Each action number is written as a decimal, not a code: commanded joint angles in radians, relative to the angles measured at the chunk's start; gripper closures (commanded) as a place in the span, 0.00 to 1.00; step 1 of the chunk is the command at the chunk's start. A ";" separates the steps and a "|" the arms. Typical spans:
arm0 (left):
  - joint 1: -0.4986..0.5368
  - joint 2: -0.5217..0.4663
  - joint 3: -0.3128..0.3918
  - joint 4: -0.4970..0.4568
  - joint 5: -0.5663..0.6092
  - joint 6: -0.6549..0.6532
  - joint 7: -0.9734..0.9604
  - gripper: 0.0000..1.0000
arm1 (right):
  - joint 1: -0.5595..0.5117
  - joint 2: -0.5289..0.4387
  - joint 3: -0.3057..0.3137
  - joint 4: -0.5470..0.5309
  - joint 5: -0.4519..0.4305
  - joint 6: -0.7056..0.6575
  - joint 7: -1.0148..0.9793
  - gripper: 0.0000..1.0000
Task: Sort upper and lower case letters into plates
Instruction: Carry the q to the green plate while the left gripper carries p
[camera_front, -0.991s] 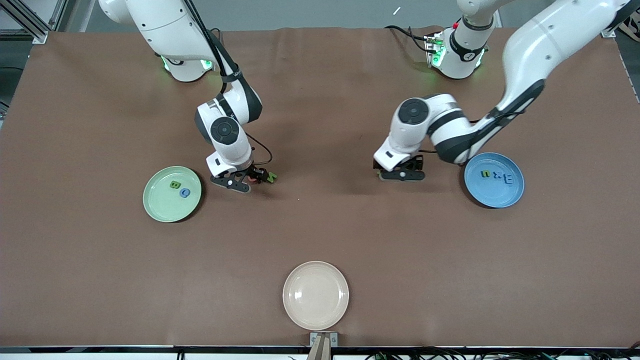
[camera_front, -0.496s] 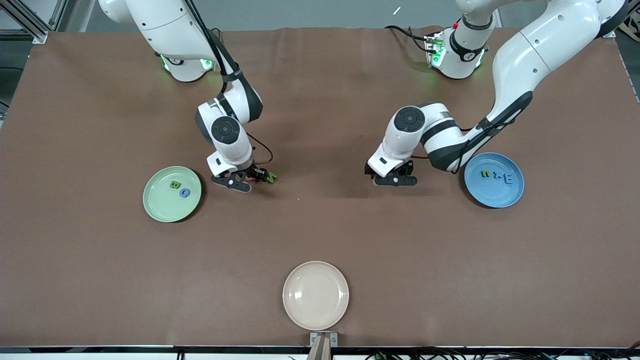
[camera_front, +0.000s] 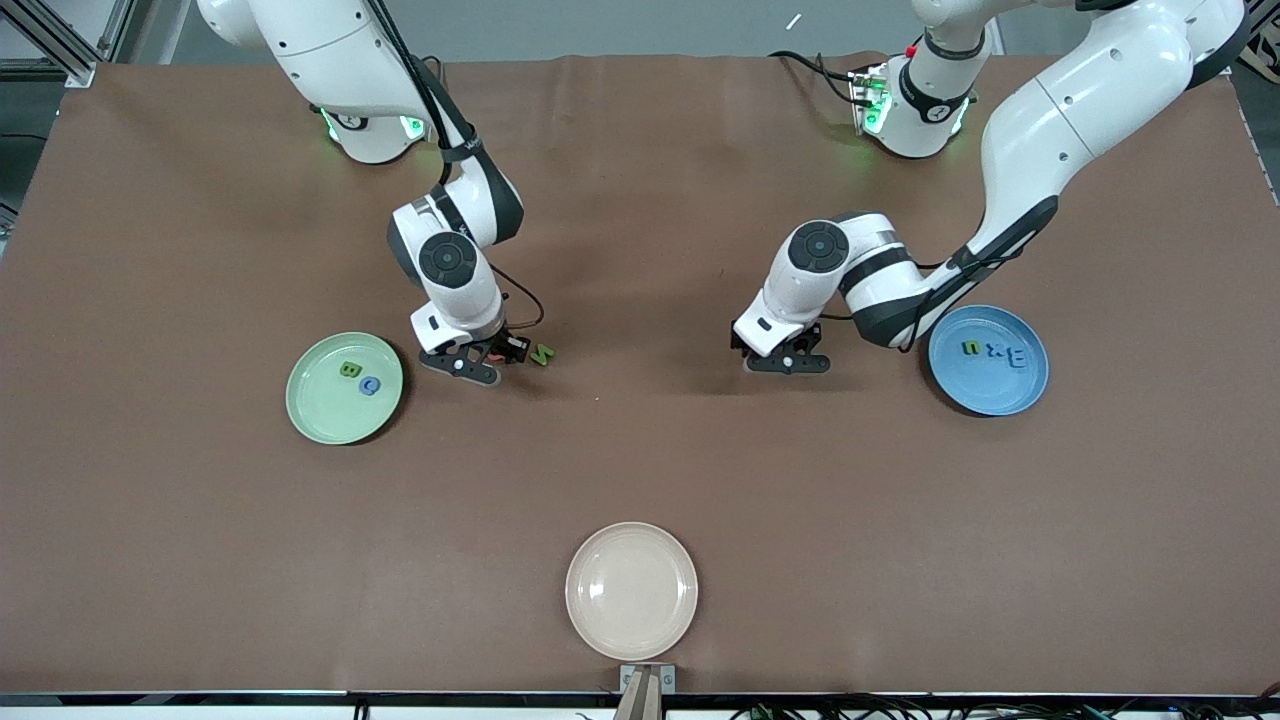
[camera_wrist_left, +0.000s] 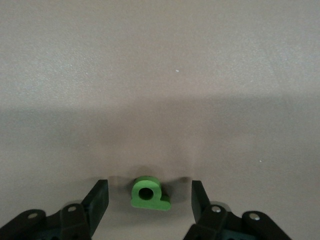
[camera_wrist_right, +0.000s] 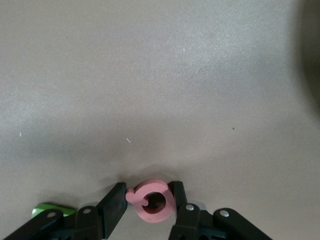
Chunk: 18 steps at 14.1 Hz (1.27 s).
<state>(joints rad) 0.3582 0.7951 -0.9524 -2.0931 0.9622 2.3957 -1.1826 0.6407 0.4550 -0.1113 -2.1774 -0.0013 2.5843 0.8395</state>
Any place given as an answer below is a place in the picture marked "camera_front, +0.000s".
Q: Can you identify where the green plate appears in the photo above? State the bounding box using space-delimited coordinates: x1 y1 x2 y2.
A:
285 331 405 446

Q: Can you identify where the beige post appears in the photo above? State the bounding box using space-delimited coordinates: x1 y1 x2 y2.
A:
612 668 663 720

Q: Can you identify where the brown table cover sheet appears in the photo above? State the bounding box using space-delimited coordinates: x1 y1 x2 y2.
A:
0 52 1280 696

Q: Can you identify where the blue plate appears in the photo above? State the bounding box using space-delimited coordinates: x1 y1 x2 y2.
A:
927 304 1050 417

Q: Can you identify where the aluminium frame profile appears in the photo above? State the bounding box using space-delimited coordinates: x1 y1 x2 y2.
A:
0 0 141 89

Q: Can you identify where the black left arm base cable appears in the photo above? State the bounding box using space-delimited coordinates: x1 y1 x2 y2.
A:
768 49 863 107

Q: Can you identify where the beige plate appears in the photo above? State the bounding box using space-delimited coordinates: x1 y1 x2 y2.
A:
564 521 699 662

